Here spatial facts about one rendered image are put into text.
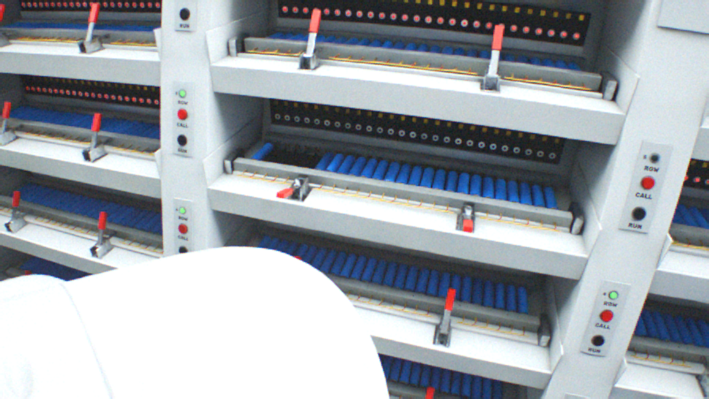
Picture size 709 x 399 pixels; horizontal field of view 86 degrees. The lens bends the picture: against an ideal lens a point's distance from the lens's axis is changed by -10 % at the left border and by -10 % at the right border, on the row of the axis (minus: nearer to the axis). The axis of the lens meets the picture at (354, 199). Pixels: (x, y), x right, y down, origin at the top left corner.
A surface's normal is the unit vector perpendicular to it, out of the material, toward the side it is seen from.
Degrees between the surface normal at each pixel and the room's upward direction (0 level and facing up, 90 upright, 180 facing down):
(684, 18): 90
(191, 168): 90
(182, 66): 90
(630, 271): 90
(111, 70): 108
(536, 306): 18
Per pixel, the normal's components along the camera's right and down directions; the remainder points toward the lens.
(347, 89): -0.27, 0.53
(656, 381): 0.02, -0.83
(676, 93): -0.25, 0.25
